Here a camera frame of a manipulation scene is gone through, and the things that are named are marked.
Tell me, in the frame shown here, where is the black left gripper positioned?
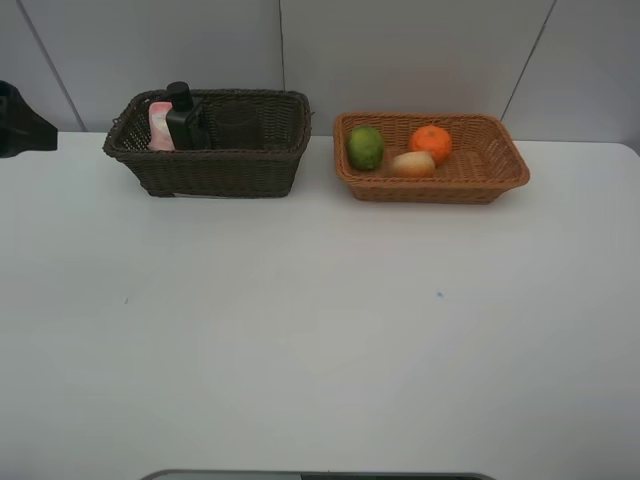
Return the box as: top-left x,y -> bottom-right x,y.
0,81 -> 58,158

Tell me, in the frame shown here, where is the pink lotion bottle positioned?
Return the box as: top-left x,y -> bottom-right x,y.
148,101 -> 175,151

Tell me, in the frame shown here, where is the dark green pump bottle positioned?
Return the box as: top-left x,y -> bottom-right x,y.
166,81 -> 211,151

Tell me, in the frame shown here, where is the green lime fruit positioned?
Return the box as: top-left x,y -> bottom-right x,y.
347,125 -> 384,171

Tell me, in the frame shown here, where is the red yellow peach fruit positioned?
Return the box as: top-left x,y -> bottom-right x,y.
389,151 -> 436,178

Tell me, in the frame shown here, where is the orange tangerine fruit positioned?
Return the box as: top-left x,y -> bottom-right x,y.
409,125 -> 453,166

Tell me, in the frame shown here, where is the pink translucent plastic cup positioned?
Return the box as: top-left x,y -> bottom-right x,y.
213,100 -> 264,150

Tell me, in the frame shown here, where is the dark brown wicker basket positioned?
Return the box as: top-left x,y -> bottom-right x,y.
103,89 -> 312,198

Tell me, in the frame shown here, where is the orange wicker basket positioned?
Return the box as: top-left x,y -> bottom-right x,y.
333,112 -> 530,204

